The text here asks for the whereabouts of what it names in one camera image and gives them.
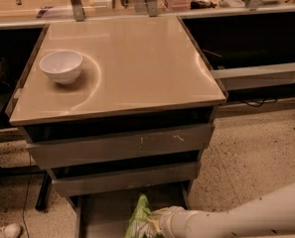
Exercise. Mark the white sneaker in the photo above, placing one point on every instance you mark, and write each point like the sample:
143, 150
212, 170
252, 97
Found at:
13, 230

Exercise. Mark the green rice chip bag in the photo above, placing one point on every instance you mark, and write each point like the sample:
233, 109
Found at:
138, 226

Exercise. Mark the open bottom grey drawer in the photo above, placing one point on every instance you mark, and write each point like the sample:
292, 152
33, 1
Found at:
107, 214

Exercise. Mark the top grey drawer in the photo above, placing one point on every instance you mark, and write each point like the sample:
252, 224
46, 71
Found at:
120, 146

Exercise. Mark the grey metal upright post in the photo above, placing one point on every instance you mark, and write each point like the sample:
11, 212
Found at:
78, 10

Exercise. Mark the white ceramic bowl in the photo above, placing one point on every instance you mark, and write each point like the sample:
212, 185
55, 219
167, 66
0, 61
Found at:
62, 67

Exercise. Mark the middle grey drawer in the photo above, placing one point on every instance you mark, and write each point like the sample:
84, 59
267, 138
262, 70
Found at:
128, 179

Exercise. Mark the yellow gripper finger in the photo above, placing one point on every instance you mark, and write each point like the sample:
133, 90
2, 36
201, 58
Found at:
153, 222
161, 211

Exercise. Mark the grey drawer cabinet with counter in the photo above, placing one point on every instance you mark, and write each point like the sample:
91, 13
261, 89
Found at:
137, 74

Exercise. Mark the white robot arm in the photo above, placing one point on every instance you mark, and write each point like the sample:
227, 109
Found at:
272, 214

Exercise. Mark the black table leg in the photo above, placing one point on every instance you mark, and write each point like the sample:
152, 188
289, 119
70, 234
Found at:
41, 203

